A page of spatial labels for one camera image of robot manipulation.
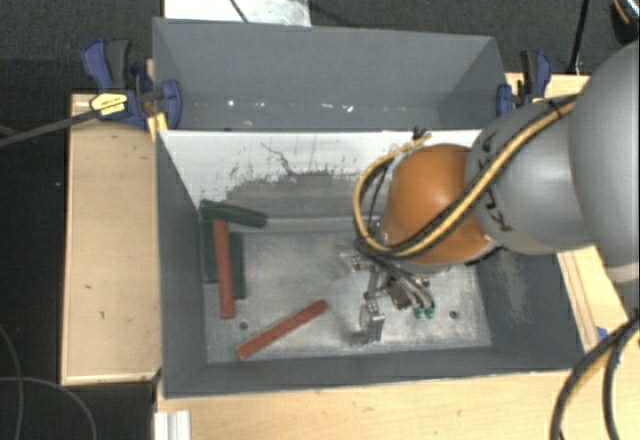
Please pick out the red-brown flat block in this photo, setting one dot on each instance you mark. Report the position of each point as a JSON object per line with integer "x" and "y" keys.
{"x": 224, "y": 273}
{"x": 282, "y": 329}

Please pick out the grey metal bin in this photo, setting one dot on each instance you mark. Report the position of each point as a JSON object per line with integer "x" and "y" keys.
{"x": 310, "y": 78}

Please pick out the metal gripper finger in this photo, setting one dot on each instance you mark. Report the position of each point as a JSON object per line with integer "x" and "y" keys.
{"x": 372, "y": 323}
{"x": 354, "y": 262}

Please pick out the dark green flat block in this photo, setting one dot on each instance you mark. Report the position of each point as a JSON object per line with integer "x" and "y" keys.
{"x": 238, "y": 268}
{"x": 210, "y": 253}
{"x": 235, "y": 214}

